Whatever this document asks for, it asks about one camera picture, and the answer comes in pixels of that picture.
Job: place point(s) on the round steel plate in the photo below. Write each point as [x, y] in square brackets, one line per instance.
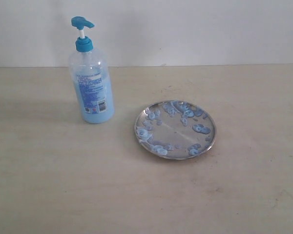
[175, 130]

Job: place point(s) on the blue pump soap bottle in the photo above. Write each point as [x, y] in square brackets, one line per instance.
[90, 76]

